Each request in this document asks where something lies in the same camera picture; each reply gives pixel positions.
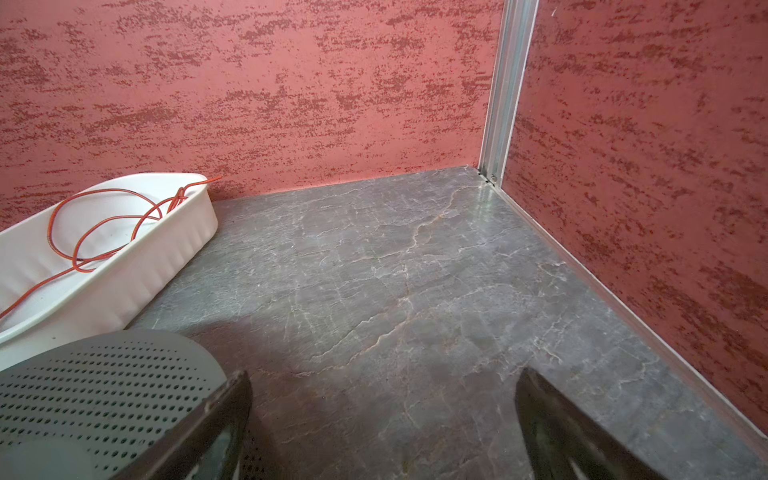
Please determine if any white plastic tray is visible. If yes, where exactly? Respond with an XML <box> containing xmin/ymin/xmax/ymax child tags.
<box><xmin>1</xmin><ymin>173</ymin><xmax>218</xmax><ymax>368</ymax></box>

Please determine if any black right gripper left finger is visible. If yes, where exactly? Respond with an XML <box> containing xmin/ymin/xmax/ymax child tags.
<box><xmin>113</xmin><ymin>371</ymin><xmax>252</xmax><ymax>479</ymax></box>

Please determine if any grey perforated cable spool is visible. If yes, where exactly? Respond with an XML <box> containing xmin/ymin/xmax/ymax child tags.
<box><xmin>0</xmin><ymin>328</ymin><xmax>265</xmax><ymax>480</ymax></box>

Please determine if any aluminium corner post right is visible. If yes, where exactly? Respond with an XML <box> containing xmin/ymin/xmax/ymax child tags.
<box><xmin>478</xmin><ymin>0</ymin><xmax>540</xmax><ymax>189</ymax></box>

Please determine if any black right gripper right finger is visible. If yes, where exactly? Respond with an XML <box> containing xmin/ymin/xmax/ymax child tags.
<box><xmin>515</xmin><ymin>367</ymin><xmax>663</xmax><ymax>479</ymax></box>

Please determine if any red thin cable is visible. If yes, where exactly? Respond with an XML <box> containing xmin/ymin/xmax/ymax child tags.
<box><xmin>0</xmin><ymin>175</ymin><xmax>223</xmax><ymax>320</ymax></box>

